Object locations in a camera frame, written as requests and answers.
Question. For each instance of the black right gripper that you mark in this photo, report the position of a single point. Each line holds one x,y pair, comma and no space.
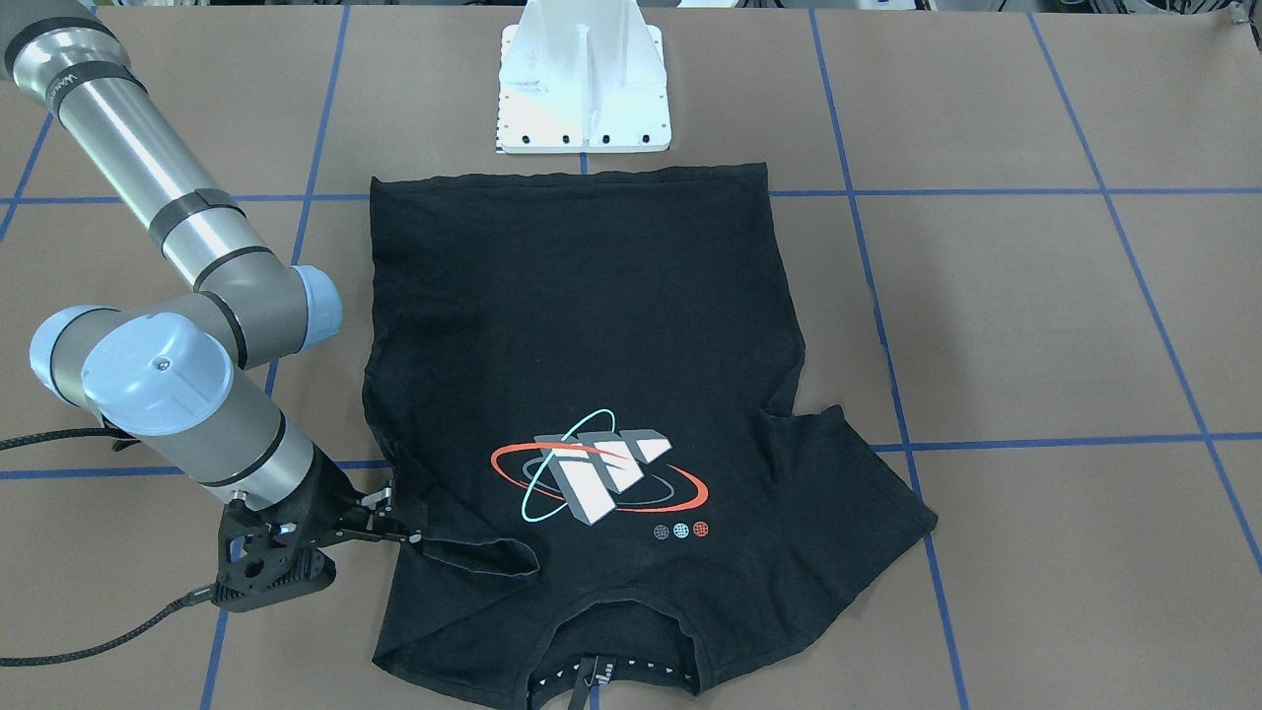
323,488

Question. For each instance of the black graphic t-shirt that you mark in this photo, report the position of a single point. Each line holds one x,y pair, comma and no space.
585,386

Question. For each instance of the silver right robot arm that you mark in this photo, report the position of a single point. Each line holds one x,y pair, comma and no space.
175,374

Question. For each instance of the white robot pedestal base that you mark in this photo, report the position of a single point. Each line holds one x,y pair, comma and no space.
583,77

